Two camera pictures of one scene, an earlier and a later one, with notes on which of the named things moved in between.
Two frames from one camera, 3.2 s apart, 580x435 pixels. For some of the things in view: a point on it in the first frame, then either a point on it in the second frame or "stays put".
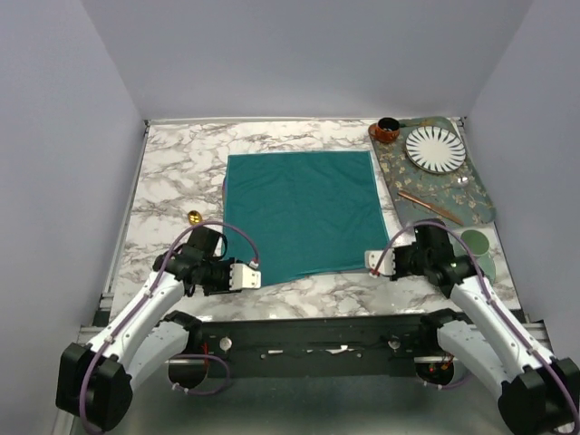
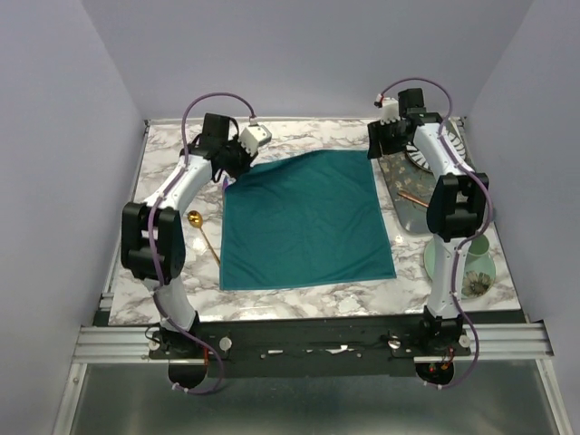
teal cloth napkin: x=303 y=214 stays put
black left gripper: x=225 y=286 to x=246 y=159
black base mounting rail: x=360 y=346 stays put
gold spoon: x=194 y=217 stays put
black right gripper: x=399 y=273 to x=375 y=131
